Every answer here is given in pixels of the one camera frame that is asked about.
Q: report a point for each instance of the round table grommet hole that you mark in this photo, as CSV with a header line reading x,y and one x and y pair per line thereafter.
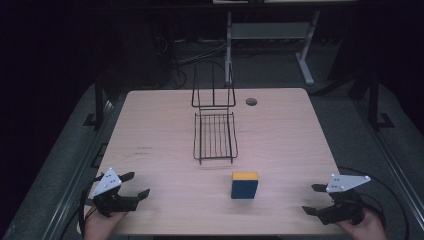
x,y
251,102

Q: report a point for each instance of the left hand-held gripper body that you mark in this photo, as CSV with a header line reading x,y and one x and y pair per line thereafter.
x,y
106,182

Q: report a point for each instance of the white metal desk frame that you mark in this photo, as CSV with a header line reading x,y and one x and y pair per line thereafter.
x,y
266,30

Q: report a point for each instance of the person's left hand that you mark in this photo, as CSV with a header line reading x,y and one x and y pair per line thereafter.
x,y
98,228

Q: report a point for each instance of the person's right hand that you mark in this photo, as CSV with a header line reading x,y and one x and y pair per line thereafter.
x,y
368,230

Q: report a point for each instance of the black metal post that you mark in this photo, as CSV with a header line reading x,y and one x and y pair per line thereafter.
x,y
99,103
374,100

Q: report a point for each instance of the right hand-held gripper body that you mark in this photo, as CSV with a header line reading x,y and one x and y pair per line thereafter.
x,y
343,182

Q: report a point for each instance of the aluminium rail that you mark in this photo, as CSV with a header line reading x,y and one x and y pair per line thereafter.
x,y
393,166
71,186

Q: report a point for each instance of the blue block with yellow top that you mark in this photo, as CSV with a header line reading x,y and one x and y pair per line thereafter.
x,y
244,190

